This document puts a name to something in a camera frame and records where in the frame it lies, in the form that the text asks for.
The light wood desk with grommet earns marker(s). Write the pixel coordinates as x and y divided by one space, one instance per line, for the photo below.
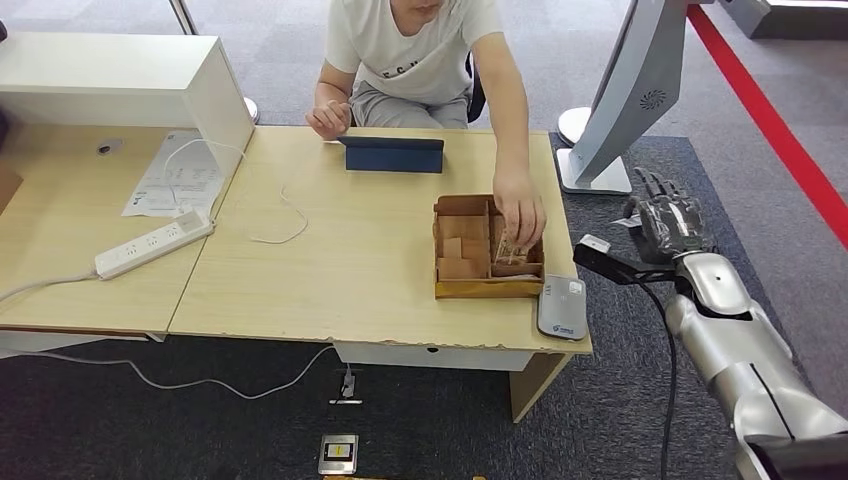
53 225

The printed paper sheet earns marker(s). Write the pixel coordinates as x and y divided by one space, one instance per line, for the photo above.
185 182

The white power strip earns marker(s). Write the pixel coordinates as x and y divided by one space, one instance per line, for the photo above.
152 244

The clear plastic hand wrap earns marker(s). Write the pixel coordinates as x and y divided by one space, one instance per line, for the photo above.
672 222

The square metal floor box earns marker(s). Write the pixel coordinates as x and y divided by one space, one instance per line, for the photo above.
338 454

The person's right forearm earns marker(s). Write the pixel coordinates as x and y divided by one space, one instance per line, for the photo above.
333 83

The black office chair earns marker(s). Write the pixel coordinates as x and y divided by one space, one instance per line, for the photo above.
476 99

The person's left hand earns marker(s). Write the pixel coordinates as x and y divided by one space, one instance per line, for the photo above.
520 202

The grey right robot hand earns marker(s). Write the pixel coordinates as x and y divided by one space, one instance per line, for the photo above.
669 225

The white desk shelf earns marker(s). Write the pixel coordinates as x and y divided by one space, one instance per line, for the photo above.
99 66

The brown board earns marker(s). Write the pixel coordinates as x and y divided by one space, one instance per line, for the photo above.
8 189

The red floor tape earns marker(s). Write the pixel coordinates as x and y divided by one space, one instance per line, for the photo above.
762 112

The metal floor socket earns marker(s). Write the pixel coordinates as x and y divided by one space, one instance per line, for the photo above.
346 387

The silver kiosk stand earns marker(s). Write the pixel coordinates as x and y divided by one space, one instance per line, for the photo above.
636 86

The person's right hand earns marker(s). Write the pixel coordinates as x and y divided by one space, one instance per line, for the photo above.
328 119

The dark grey floor mat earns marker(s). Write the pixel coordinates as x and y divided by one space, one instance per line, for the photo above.
596 411

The grey card reader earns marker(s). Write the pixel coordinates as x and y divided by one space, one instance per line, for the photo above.
562 308

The grey desk grommet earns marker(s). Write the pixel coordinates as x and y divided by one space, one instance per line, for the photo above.
109 146

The person's left forearm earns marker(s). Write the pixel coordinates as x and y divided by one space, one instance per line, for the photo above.
507 119

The grey platform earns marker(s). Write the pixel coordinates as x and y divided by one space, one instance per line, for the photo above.
795 23

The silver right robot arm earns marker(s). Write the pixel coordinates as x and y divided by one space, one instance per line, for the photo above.
735 351

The tan wooden card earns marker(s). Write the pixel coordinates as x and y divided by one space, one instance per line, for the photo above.
460 269
452 248

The white desk drawer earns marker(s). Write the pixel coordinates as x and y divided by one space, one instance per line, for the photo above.
430 358

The person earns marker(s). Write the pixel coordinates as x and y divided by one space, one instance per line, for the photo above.
411 53

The tablet in blue case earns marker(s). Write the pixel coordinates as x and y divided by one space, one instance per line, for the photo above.
394 159

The wide light wood desk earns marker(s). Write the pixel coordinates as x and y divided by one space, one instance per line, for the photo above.
344 265

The wooden compartment box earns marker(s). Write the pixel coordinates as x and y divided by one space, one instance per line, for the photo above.
487 288

